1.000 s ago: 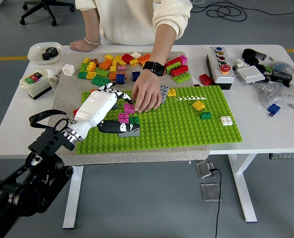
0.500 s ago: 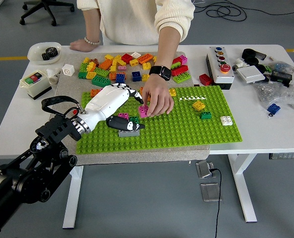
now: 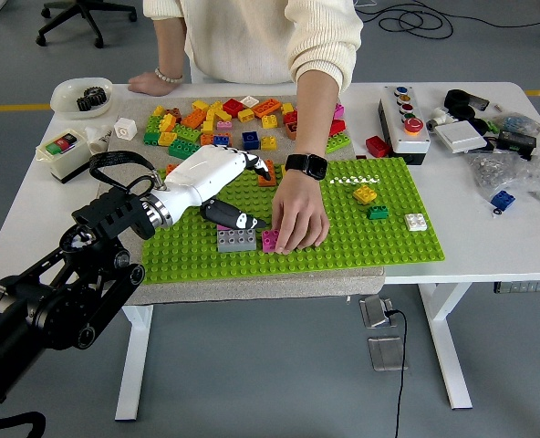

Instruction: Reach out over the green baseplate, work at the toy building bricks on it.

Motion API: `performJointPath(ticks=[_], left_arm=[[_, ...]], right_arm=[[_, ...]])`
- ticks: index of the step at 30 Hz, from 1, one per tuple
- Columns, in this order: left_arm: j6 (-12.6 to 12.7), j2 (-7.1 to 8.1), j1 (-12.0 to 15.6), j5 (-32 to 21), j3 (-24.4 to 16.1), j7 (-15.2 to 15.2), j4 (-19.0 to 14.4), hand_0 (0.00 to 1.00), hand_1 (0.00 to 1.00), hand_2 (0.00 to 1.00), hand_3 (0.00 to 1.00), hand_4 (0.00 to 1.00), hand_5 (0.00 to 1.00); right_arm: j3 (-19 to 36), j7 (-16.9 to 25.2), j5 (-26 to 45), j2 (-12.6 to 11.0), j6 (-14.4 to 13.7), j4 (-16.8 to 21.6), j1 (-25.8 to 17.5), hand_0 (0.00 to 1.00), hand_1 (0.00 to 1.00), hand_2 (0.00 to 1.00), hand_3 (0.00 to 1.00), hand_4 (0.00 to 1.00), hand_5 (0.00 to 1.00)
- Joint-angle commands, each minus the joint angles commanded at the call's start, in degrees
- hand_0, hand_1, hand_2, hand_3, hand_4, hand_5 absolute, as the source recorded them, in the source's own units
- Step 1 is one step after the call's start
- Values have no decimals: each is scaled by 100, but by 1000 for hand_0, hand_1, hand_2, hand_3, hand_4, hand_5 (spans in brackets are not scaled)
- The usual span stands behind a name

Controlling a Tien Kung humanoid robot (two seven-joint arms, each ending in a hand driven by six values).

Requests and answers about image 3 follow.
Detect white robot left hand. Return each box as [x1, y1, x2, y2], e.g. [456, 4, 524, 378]
[158, 144, 273, 231]

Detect person's left hand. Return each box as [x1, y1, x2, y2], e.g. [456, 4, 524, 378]
[270, 171, 331, 256]

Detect person's right hand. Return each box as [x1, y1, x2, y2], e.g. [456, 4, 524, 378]
[128, 72, 176, 98]

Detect grey two-by-four brick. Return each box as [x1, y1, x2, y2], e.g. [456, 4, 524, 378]
[216, 227, 257, 254]

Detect green studded baseplate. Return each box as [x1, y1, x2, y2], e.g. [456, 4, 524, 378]
[140, 157, 447, 285]

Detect dark green two-by-four brick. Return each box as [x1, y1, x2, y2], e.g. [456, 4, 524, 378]
[167, 138, 203, 161]

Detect lime two-by-four brick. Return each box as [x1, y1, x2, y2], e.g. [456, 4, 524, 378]
[326, 135, 353, 155]
[172, 123, 203, 143]

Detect black wristwatch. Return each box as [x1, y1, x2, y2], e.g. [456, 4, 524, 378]
[284, 152, 329, 182]

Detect white cube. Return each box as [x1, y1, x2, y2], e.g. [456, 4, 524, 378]
[113, 116, 140, 141]

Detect long yellow brick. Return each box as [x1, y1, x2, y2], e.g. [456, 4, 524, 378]
[201, 108, 219, 135]

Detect white tube fitting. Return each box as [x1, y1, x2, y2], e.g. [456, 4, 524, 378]
[84, 124, 115, 157]

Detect white bowl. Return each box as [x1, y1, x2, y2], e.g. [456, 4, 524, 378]
[50, 77, 115, 121]

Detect grey-brown mat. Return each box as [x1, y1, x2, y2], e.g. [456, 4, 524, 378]
[74, 94, 387, 308]

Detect black office chair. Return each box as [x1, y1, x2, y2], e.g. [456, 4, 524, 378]
[36, 0, 139, 49]

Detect person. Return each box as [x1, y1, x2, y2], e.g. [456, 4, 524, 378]
[141, 0, 365, 95]

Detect white two-by-two brick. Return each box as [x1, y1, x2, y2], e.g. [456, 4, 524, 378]
[403, 213, 428, 232]

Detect push-button control box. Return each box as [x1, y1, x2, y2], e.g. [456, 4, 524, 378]
[378, 84, 432, 166]

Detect metal floor socket box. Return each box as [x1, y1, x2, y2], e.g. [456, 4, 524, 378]
[359, 295, 396, 329]

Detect white plug fitting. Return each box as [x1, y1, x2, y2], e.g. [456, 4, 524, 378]
[425, 106, 459, 134]

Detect metal floor plate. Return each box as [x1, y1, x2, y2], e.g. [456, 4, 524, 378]
[367, 336, 409, 372]

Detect white table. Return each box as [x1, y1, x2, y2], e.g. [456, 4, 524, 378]
[0, 81, 540, 423]

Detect clear bags of screws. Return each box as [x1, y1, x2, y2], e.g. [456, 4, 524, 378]
[465, 146, 540, 207]

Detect black adapter box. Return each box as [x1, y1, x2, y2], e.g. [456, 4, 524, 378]
[496, 130, 538, 162]

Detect table height control panel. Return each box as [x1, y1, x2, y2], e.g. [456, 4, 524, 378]
[493, 280, 540, 295]

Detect bead bracelet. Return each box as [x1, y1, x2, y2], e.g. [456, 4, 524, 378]
[154, 67, 184, 85]

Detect white red-green switch box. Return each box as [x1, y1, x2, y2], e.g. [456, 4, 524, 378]
[36, 127, 98, 184]

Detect black power cable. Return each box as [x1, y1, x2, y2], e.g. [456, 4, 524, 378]
[383, 309, 410, 438]

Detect white flat switch plate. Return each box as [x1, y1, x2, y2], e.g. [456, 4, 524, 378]
[433, 119, 489, 156]

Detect clear bag with blue cable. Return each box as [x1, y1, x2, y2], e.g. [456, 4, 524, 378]
[491, 112, 540, 139]

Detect black floor cables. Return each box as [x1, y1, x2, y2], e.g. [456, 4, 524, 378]
[356, 0, 540, 40]

